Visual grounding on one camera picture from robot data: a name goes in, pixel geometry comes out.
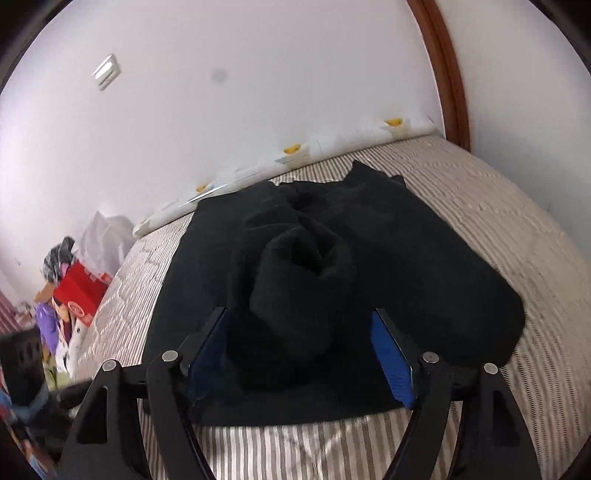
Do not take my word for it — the brown wooden door frame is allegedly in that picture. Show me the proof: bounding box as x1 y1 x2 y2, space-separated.
406 0 472 151

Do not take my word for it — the white wall switch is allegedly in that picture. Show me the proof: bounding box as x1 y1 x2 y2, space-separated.
91 54 122 90

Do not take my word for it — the white pillow with yellow spots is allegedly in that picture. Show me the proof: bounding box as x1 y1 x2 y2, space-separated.
133 116 437 238

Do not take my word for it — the red paper bag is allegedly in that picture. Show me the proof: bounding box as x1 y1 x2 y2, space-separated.
53 262 114 328

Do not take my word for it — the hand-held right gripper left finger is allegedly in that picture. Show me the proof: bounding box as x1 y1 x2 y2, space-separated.
58 307 232 480

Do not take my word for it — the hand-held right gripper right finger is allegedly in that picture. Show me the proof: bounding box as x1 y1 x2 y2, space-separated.
369 307 546 480

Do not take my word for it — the purple bag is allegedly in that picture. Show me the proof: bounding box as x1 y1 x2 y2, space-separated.
36 300 62 354

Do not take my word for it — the white plastic bag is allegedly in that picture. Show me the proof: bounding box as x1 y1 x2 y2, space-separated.
74 210 136 278

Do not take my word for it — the striped quilted bed cover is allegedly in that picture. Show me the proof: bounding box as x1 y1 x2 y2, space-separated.
69 134 585 480

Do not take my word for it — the dark checked bag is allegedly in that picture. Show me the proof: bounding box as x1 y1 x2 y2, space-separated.
43 236 77 282

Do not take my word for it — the black sweater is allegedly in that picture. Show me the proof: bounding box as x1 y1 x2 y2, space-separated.
141 159 527 428

